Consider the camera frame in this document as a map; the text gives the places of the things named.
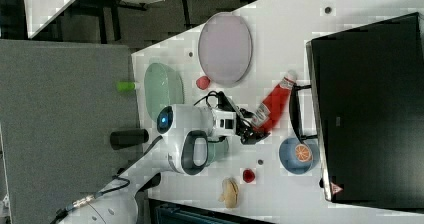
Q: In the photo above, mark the red toy strawberry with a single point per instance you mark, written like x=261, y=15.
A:
x=203, y=82

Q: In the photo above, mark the green toy fruit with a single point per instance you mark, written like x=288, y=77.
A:
x=125, y=86

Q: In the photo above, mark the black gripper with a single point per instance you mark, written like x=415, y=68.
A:
x=245, y=129

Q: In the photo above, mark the peeled toy banana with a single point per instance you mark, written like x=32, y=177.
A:
x=230, y=191

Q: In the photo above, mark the lilac round plate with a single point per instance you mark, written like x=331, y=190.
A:
x=225, y=48

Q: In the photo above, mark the orange slice toy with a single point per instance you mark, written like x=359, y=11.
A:
x=303, y=153

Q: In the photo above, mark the green plastic cup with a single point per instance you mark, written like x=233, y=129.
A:
x=217, y=150

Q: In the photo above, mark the green plastic colander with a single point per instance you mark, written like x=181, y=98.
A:
x=163, y=87

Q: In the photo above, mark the black toaster oven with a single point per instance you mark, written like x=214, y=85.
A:
x=367, y=95

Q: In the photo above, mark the blue bowl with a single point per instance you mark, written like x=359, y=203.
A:
x=290, y=162

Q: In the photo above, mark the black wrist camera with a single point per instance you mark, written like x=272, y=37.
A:
x=226, y=104

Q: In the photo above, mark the red ketchup bottle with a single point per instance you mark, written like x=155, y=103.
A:
x=270, y=110

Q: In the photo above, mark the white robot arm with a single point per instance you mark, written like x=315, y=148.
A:
x=182, y=146

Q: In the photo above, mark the small red toy fruit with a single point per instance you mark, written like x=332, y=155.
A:
x=248, y=176

